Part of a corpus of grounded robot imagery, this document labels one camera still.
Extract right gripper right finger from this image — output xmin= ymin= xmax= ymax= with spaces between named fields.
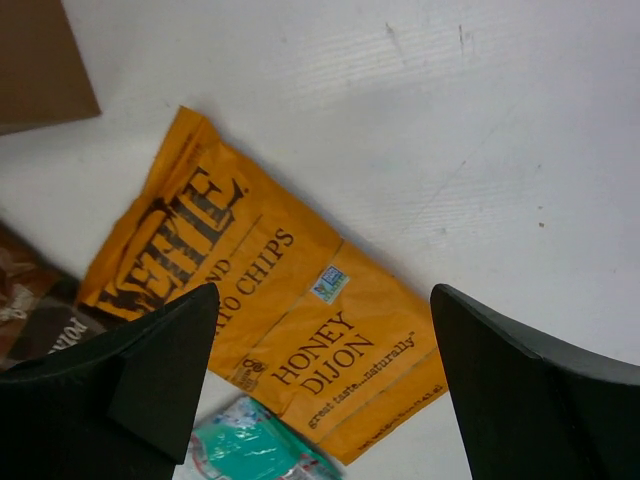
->
xmin=430 ymin=284 xmax=639 ymax=479

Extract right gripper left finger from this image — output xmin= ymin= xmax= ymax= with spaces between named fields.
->
xmin=1 ymin=283 xmax=219 ymax=479

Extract brown Kettle sea salt chips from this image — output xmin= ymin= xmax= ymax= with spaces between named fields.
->
xmin=1 ymin=224 xmax=113 ymax=371

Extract orange Kettle honey dijon chips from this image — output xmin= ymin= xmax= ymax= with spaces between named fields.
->
xmin=78 ymin=107 xmax=447 ymax=464

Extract brown paper bag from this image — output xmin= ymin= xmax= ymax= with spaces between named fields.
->
xmin=1 ymin=0 xmax=101 ymax=135

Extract teal snack packet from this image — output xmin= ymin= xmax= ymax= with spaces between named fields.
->
xmin=173 ymin=396 xmax=342 ymax=480

